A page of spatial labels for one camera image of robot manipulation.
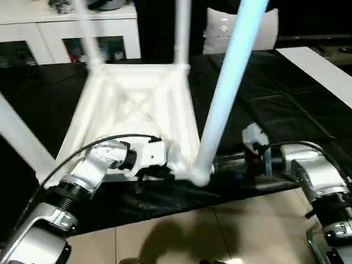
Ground white plastic table leg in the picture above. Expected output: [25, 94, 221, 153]
[0, 91, 57, 181]
[172, 0, 193, 70]
[70, 0, 105, 73]
[193, 0, 272, 178]

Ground black cabinet with gold label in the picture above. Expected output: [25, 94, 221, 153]
[135, 0, 210, 61]

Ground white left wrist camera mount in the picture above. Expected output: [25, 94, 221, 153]
[128, 139, 169, 180]

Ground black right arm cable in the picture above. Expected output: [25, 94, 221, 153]
[257, 140, 352, 189]

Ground silver chair frame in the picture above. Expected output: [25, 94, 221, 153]
[305, 224, 332, 264]

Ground white flat board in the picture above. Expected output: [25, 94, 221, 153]
[275, 47, 352, 108]

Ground black work mat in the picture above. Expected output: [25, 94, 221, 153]
[0, 48, 352, 238]

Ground white sideboard cabinet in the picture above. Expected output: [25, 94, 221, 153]
[0, 0, 142, 66]

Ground grey cushion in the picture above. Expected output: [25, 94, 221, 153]
[202, 7, 279, 55]

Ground black bar with red light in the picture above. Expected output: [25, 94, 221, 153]
[277, 34, 352, 42]

